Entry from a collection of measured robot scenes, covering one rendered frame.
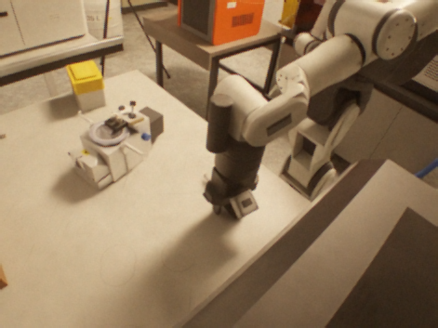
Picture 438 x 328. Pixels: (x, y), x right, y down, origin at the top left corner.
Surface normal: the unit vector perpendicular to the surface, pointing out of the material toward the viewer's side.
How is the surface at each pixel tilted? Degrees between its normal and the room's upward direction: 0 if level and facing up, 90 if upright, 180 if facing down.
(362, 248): 0
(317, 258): 0
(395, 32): 84
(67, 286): 0
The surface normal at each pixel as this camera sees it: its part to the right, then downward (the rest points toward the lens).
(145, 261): 0.11, -0.70
